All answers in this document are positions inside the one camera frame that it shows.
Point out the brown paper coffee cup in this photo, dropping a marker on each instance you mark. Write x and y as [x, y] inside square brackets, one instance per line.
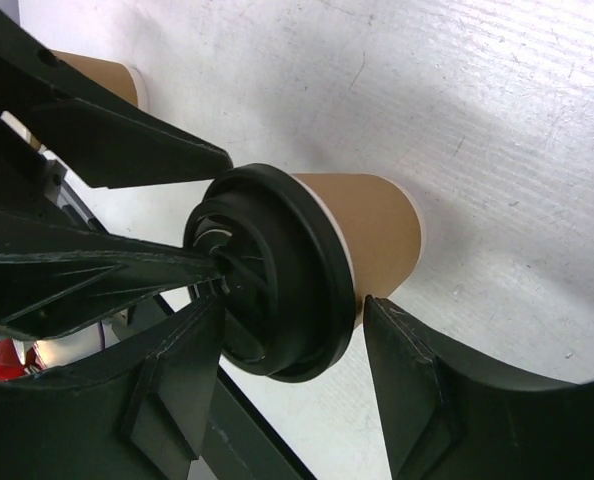
[379, 226]

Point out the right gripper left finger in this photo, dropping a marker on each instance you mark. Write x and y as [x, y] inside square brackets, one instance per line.
[137, 410]

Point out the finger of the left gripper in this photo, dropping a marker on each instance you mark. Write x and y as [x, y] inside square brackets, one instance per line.
[107, 141]
[56, 279]

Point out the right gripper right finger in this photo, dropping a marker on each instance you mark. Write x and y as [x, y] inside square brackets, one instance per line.
[448, 411]

